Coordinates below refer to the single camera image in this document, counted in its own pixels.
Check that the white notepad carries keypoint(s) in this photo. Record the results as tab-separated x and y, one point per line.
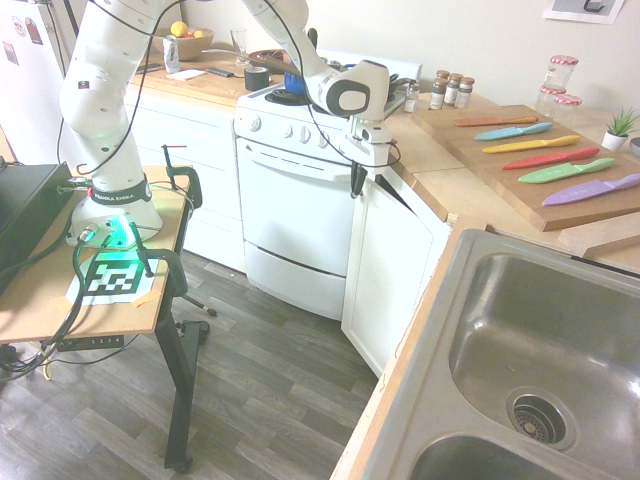
185	75

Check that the stainless steel sink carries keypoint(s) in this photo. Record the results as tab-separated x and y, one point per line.
525	325

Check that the glass jar with checkered lid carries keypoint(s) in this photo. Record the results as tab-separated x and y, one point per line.
569	110
549	102

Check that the small square fridge magnet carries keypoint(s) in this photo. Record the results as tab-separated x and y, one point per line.
9	52

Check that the purple knife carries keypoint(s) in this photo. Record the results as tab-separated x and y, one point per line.
585	192

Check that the dark rectangular fridge magnet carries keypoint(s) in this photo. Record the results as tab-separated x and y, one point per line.
34	31

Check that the wooden fruit bowl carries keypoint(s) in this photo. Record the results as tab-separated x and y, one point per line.
195	47

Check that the green knife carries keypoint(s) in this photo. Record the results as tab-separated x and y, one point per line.
560	172

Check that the white kitchen stove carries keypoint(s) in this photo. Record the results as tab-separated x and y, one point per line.
290	200

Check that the black tape roll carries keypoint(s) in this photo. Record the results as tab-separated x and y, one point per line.
257	79

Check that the silver drink can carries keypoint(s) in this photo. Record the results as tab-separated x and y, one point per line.
171	55

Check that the spice jar with brown lid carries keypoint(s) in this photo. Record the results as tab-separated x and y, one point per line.
466	92
453	90
438	95

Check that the table height control panel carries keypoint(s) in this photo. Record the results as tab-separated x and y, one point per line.
90	342

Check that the red knife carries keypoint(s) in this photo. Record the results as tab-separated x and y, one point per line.
545	159

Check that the teal knife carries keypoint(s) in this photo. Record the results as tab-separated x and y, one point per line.
505	132

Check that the clear drinking glass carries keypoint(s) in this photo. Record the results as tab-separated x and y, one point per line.
239	47

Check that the black table leg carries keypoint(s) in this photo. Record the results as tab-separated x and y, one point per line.
177	390

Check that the yellow knife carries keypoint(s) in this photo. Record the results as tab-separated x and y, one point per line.
525	145

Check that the black control box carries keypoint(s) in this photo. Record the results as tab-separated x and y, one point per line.
25	200

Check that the metal sink drain strainer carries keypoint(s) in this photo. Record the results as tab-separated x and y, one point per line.
540	415

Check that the small potted green plant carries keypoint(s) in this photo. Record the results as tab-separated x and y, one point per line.
615	140

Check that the glass jars with red lids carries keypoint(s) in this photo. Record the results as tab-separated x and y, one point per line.
561	72

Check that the large wooden cutting board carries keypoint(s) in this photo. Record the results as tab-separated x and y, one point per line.
500	195

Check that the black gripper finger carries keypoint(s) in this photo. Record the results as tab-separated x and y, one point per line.
364	175
356	180

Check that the paper poster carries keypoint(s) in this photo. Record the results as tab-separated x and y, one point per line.
570	10

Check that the black clamp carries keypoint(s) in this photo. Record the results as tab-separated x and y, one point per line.
192	185
175	270

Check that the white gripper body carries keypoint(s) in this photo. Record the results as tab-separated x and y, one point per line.
372	135

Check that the printed marker tag sheet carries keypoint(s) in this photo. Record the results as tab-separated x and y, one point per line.
112	277

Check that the white cabinet door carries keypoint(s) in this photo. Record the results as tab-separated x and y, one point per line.
390	275

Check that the glass salt shaker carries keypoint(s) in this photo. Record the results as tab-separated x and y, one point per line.
411	97

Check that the narrow wooden board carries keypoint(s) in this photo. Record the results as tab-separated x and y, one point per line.
600	240

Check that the wooden robot table top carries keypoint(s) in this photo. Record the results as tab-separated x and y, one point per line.
30	310

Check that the white refrigerator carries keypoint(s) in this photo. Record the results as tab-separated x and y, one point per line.
30	100

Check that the yellow lemon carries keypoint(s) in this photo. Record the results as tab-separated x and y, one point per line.
179	29

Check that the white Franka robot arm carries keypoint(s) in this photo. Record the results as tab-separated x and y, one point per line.
100	100

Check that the round fridge magnet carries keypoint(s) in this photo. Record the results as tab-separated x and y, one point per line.
18	26

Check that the white base cabinet with drawers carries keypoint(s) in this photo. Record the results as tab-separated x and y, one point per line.
200	165

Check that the orange knife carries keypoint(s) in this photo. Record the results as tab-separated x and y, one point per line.
490	121

